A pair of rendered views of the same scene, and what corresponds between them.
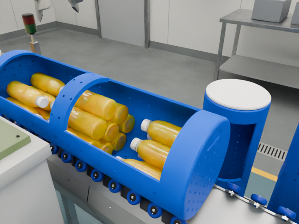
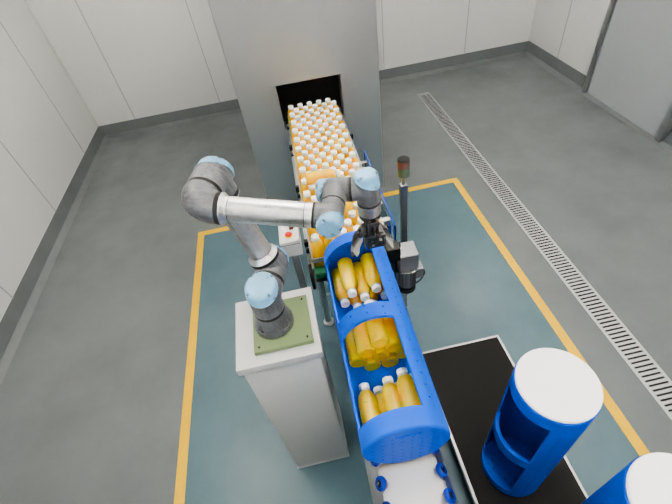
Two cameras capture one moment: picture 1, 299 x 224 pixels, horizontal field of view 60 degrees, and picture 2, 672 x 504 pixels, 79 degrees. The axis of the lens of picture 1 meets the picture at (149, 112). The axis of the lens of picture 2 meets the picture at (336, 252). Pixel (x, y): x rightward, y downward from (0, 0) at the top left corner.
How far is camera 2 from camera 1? 0.97 m
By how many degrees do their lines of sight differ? 42
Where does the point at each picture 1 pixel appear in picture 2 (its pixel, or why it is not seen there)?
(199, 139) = (386, 429)
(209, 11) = not seen: outside the picture
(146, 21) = not seen: outside the picture
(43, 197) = (314, 374)
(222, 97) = (528, 378)
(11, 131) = (307, 328)
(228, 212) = (423, 482)
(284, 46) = not seen: outside the picture
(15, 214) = (293, 376)
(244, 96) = (556, 394)
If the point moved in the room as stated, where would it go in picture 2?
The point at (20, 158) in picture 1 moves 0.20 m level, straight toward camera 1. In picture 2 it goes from (301, 353) to (285, 407)
